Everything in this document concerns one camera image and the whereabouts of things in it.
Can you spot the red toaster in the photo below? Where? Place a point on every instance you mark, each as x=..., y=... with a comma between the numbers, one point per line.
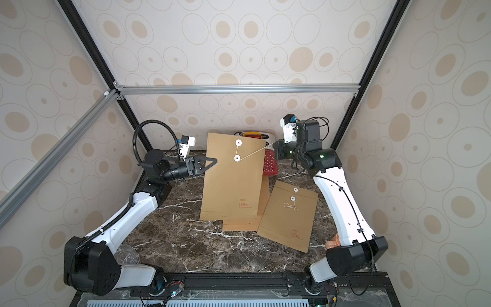
x=270, y=167

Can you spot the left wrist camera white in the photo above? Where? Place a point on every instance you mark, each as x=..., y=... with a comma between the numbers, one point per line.
x=185, y=144

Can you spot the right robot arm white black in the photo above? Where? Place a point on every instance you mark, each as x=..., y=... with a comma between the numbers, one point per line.
x=359, y=246

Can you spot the horizontal aluminium rail back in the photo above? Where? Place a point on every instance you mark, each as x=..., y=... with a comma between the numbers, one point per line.
x=239, y=89

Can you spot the clear plastic cup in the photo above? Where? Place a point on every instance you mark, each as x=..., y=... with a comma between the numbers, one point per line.
x=127, y=255

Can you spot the yellow toast rear slot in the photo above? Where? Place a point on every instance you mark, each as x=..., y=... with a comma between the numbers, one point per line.
x=253, y=134

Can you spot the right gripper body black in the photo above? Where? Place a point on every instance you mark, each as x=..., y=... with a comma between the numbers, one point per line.
x=279, y=148

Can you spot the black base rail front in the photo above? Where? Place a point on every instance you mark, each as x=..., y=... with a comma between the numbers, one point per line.
x=253, y=289

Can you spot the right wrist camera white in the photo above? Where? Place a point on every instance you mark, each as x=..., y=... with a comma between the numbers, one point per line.
x=289, y=126

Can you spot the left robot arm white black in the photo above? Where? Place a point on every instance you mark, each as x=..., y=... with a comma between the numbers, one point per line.
x=90, y=264

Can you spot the diagonal aluminium rail left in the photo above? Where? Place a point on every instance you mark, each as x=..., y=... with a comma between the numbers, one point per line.
x=11, y=203

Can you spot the brown file envelope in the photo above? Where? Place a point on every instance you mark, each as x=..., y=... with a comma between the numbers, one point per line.
x=289, y=215
x=232, y=187
x=251, y=224

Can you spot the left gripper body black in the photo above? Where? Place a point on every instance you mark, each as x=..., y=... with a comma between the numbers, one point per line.
x=187, y=169

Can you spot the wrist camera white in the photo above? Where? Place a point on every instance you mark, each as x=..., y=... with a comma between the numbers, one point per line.
x=289, y=126
x=185, y=144

